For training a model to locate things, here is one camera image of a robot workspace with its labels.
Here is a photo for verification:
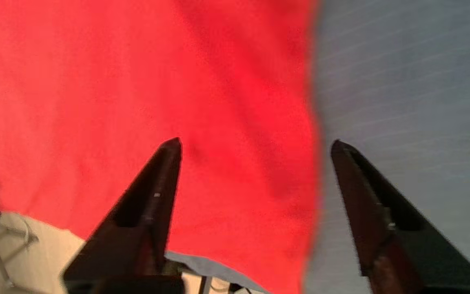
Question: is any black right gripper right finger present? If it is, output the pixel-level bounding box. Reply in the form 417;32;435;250
331;140;470;294

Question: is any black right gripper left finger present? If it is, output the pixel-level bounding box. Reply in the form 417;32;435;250
62;138;185;294

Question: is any red printed t-shirt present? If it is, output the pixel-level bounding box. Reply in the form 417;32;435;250
0;0;322;294

